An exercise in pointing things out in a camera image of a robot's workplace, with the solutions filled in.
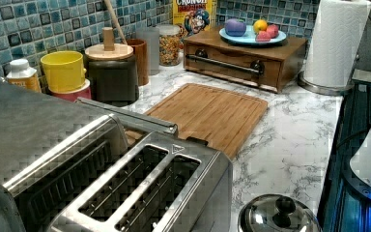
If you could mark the steel pot lid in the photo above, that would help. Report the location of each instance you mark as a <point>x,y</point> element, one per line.
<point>276,213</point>

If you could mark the red toy fruit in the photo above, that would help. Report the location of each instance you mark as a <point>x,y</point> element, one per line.
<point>271,32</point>

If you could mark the silver paper towel holder base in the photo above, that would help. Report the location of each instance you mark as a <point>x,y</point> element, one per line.
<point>322,90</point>

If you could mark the bamboo cutting board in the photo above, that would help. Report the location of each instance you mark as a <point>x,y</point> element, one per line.
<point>223,118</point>

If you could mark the red cup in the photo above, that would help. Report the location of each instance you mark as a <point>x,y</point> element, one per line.
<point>72,96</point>

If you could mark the white capped orange bottle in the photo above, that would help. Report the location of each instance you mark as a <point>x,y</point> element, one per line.
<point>21,74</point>

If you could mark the Cap'n Crunch cereal box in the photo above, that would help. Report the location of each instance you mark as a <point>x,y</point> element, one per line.
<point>193,16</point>

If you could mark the silver oven door handle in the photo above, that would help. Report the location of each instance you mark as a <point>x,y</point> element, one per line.
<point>133,120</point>

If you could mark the wooden drawer box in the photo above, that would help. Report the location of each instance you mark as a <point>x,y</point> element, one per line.
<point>268,67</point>

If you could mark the purple toy fruit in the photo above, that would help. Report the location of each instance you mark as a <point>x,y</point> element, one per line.
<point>235,27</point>

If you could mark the light blue plate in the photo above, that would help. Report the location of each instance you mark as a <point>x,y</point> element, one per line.
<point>249,38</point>

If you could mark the brown wooden cup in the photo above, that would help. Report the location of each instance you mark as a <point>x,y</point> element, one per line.
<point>141,54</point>

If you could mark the frosted grey canister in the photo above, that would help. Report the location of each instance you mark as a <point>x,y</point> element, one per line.
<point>151,36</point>

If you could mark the wooden spoon handle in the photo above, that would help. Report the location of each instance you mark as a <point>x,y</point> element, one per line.
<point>115,21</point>

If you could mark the yellow cup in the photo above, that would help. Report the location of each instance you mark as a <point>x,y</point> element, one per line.
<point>64,70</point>

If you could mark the black canister with wooden lid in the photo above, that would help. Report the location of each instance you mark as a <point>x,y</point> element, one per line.
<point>111,68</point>

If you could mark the yellow toy lemon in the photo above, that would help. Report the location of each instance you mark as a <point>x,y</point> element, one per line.
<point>260,25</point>

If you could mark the silver two-slot toaster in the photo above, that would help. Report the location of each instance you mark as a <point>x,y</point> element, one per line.
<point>163,184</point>

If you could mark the white paper towel roll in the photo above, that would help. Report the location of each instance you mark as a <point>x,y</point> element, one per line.
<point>335,41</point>

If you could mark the clear cereal jar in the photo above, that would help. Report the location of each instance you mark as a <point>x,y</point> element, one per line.
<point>169,42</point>

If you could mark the silver toaster oven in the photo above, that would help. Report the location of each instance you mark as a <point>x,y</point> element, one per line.
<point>50,151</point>

